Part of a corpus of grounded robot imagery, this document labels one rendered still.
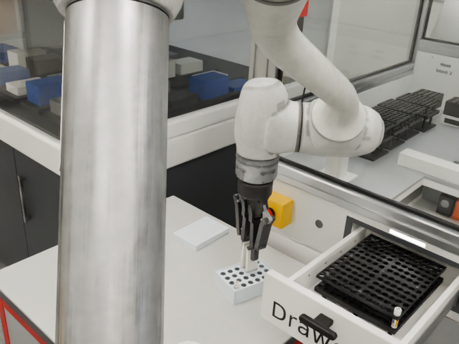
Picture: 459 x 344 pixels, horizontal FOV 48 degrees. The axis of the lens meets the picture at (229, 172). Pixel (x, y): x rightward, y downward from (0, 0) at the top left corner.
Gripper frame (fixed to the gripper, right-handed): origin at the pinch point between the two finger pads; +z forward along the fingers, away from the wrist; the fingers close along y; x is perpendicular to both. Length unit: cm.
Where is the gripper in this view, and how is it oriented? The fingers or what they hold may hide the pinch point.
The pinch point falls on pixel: (249, 256)
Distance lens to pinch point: 120.8
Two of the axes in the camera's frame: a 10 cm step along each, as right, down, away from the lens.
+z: -0.5, 9.0, 4.4
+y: 5.3, 3.9, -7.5
